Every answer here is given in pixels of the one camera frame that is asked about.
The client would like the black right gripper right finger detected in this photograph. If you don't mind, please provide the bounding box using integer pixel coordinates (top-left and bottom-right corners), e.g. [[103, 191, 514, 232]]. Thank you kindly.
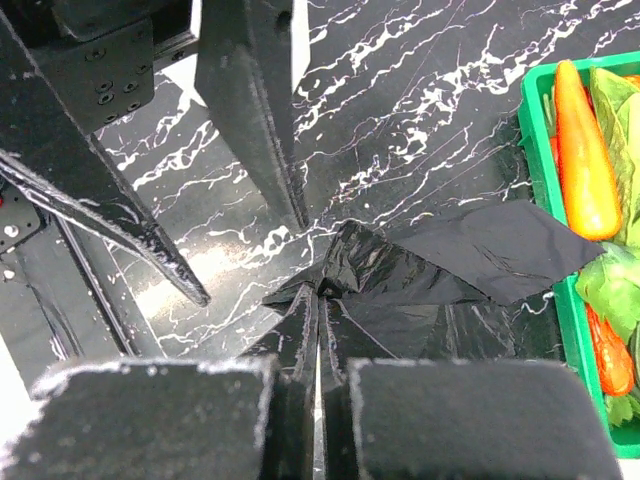
[[319, 294, 624, 480]]

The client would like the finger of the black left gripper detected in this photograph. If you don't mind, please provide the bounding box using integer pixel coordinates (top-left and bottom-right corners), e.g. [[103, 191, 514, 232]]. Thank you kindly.
[[195, 0, 309, 229]]

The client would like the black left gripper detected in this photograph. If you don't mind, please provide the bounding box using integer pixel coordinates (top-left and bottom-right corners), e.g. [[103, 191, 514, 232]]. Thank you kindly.
[[1, 0, 210, 306]]

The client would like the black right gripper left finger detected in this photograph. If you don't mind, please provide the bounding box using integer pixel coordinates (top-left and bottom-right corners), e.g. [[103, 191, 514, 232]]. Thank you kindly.
[[1, 284, 319, 479]]

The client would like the black trash bag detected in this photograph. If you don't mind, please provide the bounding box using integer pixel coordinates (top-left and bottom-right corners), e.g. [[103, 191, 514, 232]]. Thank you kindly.
[[239, 198, 606, 361]]

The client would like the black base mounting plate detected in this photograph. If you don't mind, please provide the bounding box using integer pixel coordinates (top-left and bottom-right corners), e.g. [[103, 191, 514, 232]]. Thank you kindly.
[[1, 183, 163, 386]]

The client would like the green plastic vegetable tray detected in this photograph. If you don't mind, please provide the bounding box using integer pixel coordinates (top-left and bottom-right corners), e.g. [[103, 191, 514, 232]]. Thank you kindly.
[[517, 49, 640, 459]]

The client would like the green leafy vegetable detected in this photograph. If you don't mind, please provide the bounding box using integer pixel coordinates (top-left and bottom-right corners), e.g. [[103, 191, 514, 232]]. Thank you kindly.
[[542, 67, 640, 426]]

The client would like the orange carrot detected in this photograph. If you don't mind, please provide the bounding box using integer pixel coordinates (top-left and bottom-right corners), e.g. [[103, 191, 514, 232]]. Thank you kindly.
[[555, 60, 622, 241]]

